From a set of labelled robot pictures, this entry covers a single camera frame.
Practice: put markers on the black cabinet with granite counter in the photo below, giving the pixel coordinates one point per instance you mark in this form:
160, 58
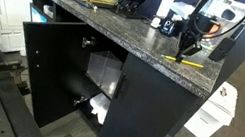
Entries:
135, 35

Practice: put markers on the white crumpled paper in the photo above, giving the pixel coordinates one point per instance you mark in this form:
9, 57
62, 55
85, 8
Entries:
99, 106

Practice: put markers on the black hole punch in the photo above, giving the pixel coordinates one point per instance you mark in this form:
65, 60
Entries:
128, 7

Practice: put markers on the yellow pencil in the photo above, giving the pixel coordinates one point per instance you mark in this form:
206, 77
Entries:
191, 63

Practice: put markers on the metal cabinet hinge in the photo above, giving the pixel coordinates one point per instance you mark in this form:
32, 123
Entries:
79, 100
88, 41

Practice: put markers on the open black cabinet door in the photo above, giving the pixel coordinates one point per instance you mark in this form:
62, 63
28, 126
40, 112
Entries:
50, 72

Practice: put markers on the clear plastic lidded tub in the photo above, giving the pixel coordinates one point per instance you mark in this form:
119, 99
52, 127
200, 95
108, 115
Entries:
234, 29

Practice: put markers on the white cardboard box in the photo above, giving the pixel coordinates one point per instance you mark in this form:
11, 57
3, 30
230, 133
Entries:
216, 110

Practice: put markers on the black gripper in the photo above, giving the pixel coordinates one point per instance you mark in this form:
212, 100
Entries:
189, 43

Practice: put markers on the clear acrylic box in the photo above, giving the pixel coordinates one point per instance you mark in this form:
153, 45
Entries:
104, 70

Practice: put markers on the small white desk gadget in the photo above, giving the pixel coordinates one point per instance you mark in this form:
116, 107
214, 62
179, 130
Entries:
155, 22

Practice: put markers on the black electric pencil sharpener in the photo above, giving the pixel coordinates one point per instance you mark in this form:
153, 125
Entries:
169, 27

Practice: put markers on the closed black cabinet door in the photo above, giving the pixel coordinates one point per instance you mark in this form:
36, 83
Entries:
145, 113

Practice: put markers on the black angled speaker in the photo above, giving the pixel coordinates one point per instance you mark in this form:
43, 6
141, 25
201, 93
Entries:
221, 48

